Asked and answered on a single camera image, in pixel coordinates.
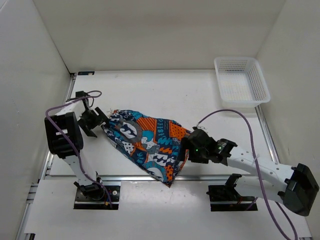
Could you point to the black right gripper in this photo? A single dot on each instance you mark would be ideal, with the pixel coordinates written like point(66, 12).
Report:
point(186, 143)

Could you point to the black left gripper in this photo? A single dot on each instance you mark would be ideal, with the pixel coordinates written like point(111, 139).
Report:
point(99, 118)

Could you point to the colourful patterned shorts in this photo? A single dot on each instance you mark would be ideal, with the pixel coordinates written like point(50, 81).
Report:
point(152, 144)

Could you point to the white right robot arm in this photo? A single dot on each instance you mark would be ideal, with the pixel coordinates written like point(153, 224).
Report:
point(293, 186)

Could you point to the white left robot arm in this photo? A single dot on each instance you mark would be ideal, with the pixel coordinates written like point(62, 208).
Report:
point(64, 125)

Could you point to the blue label sticker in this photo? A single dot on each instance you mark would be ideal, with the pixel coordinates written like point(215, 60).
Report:
point(86, 73)

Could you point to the white perforated plastic basket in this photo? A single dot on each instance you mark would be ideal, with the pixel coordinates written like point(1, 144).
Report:
point(241, 82)

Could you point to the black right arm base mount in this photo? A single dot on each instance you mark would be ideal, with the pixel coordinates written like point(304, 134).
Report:
point(224, 199)

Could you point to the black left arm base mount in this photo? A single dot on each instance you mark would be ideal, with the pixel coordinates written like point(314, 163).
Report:
point(94, 197)

